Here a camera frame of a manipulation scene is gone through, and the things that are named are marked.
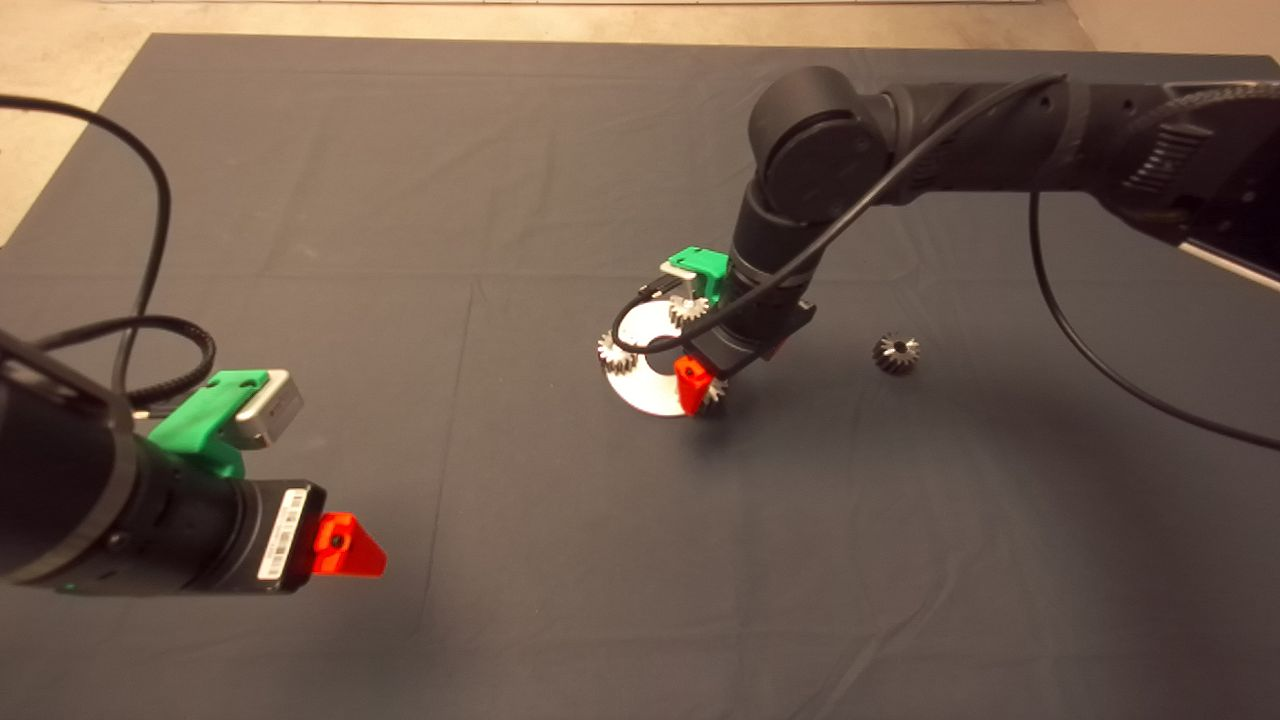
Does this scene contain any ribbed black left arm cable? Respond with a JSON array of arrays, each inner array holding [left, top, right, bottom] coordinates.
[[40, 315, 216, 406]]

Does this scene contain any round metal plate with hole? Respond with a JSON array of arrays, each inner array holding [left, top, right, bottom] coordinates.
[[601, 300, 706, 419]]

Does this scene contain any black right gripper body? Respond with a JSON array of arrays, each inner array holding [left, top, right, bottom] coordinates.
[[690, 270, 816, 376]]

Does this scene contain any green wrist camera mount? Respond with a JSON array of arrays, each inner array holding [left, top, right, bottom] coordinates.
[[668, 247, 734, 313], [148, 370, 269, 479]]

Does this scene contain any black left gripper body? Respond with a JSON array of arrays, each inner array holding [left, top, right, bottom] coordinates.
[[128, 450, 328, 596]]

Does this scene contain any small dark steel gear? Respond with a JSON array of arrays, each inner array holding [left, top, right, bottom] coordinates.
[[872, 333, 921, 377]]

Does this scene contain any smooth black left arm cable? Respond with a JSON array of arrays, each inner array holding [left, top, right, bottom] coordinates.
[[0, 93, 171, 396]]

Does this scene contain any green left wrist camera mount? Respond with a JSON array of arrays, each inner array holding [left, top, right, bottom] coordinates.
[[148, 370, 269, 479]]

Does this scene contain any smooth black right arm cable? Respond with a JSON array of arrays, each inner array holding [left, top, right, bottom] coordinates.
[[610, 72, 1280, 451]]

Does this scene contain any dark grey table cloth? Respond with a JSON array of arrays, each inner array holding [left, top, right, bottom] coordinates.
[[0, 33, 1280, 720]]

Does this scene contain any green right wrist camera mount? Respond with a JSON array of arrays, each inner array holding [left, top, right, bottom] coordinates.
[[668, 247, 734, 313]]

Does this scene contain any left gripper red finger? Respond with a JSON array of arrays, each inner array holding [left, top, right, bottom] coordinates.
[[312, 512, 387, 578]]

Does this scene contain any smooth black arm cable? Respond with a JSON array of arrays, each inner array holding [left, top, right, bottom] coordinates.
[[0, 93, 171, 396], [610, 72, 1280, 451]]

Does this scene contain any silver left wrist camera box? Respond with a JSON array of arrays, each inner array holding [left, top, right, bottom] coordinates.
[[235, 370, 304, 448]]

